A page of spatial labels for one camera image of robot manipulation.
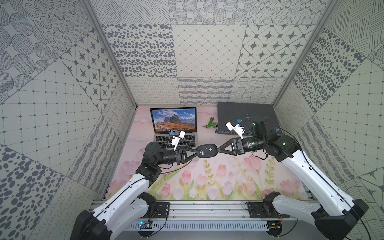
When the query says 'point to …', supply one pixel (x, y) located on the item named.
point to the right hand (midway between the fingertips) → (221, 152)
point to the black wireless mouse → (207, 150)
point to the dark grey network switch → (243, 112)
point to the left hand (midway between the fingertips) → (196, 148)
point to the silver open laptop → (166, 119)
